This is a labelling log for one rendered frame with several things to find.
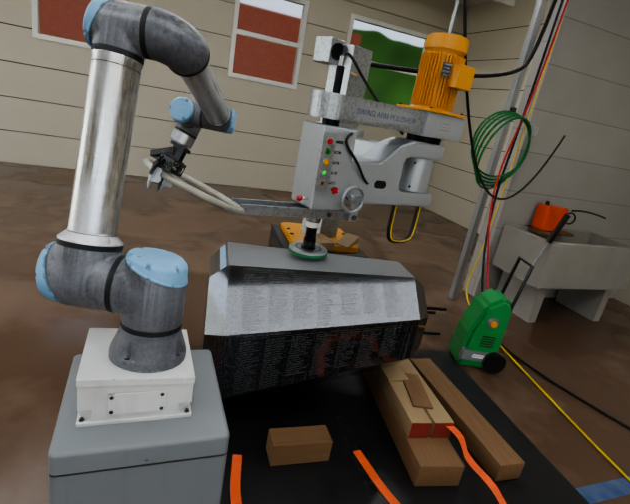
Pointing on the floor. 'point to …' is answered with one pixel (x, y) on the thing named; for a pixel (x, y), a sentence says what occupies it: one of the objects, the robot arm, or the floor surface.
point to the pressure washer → (485, 327)
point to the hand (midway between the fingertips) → (153, 186)
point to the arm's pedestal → (142, 451)
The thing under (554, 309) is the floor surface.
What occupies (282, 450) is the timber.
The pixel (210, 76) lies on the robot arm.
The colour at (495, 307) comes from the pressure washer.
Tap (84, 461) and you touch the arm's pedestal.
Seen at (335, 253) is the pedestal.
